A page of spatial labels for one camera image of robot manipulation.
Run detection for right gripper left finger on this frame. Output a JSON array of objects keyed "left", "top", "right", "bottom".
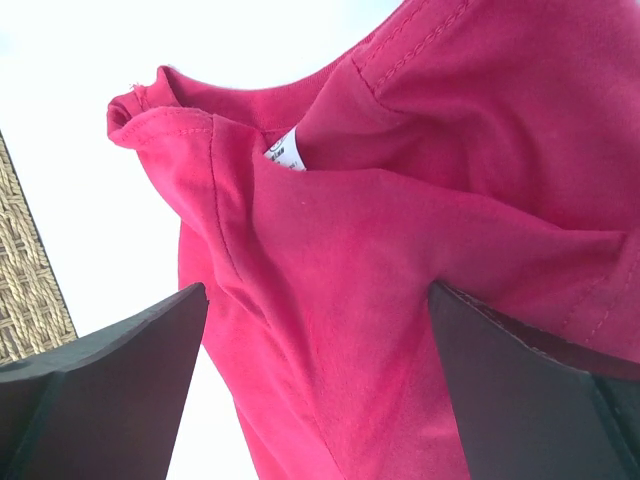
[{"left": 1, "top": 283, "right": 208, "bottom": 479}]

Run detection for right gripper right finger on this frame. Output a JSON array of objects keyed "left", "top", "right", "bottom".
[{"left": 428, "top": 282, "right": 639, "bottom": 480}]

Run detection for wicker laundry basket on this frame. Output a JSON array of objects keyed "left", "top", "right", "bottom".
[{"left": 0, "top": 142, "right": 77, "bottom": 366}]

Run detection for pink t shirt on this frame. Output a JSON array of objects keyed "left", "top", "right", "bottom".
[{"left": 107, "top": 1, "right": 639, "bottom": 479}]

